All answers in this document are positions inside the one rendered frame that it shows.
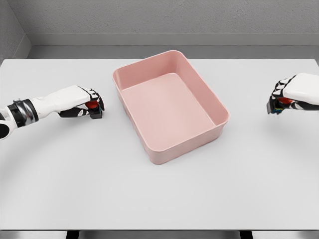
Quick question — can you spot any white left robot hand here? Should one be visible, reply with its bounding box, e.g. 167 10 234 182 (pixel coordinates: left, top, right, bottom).
53 85 105 119

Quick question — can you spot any red-button black industrial switch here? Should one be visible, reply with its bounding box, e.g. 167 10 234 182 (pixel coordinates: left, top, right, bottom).
86 100 103 120
270 97 294 115

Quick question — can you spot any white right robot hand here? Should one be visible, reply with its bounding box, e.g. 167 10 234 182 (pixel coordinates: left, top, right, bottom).
267 73 319 115

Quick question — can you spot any pink plastic basket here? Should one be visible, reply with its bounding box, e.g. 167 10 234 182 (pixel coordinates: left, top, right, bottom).
112 49 230 166

